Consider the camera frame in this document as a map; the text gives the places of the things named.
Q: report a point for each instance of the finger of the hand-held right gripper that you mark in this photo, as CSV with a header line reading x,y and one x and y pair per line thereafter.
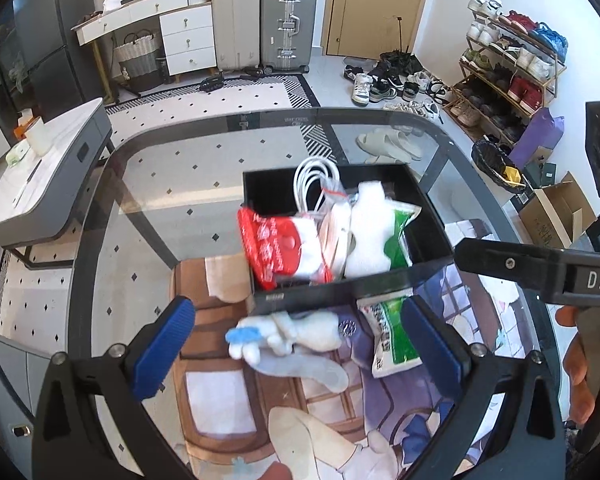
x,y
500,262

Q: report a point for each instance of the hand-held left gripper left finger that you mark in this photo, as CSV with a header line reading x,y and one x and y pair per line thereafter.
x,y
165,345

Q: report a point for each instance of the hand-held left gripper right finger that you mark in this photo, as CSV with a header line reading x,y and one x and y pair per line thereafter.
x,y
430,345

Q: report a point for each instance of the green and white packet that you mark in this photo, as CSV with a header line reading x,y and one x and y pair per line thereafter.
x,y
395,340
400,240

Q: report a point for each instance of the white plush toy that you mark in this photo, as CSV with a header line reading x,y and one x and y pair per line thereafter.
x,y
310,332

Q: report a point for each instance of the white foam piece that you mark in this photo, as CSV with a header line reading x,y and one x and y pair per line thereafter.
x,y
370,230

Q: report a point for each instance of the black storage box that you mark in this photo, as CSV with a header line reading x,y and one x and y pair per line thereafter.
x,y
305,301

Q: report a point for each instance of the red and white packet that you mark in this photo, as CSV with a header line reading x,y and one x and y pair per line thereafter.
x,y
272,245

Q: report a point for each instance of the person's right hand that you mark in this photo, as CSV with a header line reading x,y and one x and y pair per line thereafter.
x,y
577,370

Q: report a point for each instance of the open cardboard box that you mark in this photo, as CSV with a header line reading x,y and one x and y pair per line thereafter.
x,y
555,215

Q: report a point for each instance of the printed table mat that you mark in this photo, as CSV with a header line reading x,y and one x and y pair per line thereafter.
x,y
220,400

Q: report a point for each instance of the dark green box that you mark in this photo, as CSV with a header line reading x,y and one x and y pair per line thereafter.
x,y
542,172

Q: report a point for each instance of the trash bin with black bag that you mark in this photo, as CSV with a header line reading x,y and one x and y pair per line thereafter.
x,y
495,160

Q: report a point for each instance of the purple bag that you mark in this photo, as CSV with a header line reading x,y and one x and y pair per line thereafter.
x,y
542,132

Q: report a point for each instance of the grey low cabinet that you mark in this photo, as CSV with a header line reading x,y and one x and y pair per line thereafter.
x,y
5,385

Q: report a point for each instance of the grey side table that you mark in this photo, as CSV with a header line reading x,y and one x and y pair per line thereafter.
x,y
45,195

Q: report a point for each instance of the rows of assorted shoes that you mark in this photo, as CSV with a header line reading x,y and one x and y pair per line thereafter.
x,y
510,70

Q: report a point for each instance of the metal shoe rack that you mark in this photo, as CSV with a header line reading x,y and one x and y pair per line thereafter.
x,y
559,72

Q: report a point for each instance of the pile of sneakers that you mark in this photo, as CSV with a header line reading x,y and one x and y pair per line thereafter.
x,y
395,87

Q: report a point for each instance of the pen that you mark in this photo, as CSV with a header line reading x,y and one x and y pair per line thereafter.
x,y
27,182

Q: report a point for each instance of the black white patterned rug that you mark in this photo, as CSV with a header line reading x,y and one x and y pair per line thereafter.
x,y
195,125

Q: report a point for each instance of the black umbrella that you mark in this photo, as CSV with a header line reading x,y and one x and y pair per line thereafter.
x,y
397,62

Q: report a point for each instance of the green and white tape holder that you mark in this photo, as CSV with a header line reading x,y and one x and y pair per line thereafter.
x,y
17,154

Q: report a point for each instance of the white cup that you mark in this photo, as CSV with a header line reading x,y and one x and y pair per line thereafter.
x,y
38,135

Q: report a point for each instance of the orange box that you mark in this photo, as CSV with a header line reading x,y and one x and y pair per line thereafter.
x,y
21,127

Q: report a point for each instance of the small black object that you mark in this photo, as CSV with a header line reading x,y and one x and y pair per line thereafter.
x,y
211,83

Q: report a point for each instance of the wooden door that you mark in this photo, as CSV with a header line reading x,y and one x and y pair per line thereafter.
x,y
375,10

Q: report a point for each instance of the woven basket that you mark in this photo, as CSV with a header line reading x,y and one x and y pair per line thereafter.
x,y
137,60

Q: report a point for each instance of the white dresser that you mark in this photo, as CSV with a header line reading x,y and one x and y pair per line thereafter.
x,y
187,35

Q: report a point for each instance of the black glass cabinet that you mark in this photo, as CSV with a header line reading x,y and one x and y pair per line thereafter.
x,y
0,75

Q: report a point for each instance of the silver suitcase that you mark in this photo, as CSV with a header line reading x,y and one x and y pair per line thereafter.
x,y
287,25

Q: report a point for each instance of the beige suitcase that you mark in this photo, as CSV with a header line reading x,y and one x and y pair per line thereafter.
x,y
235,25

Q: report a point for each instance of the dark grey refrigerator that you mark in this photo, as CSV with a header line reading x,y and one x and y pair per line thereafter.
x,y
55,35

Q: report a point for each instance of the white bag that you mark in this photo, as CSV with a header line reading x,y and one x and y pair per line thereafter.
x,y
113,3

